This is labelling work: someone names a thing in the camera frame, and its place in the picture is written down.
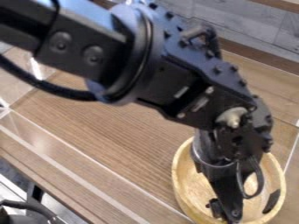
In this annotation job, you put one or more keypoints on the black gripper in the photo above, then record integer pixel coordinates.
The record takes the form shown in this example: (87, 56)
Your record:
(227, 156)

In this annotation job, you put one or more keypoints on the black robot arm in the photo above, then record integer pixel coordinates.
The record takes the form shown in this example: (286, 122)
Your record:
(139, 56)

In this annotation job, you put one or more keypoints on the round wooden bowl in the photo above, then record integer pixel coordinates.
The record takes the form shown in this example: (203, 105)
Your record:
(192, 190)

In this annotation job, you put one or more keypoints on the clear acrylic tray enclosure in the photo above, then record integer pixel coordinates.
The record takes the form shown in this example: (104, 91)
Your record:
(102, 159)

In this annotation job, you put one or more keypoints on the black metal stand bracket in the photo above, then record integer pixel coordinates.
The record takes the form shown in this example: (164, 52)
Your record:
(35, 199)

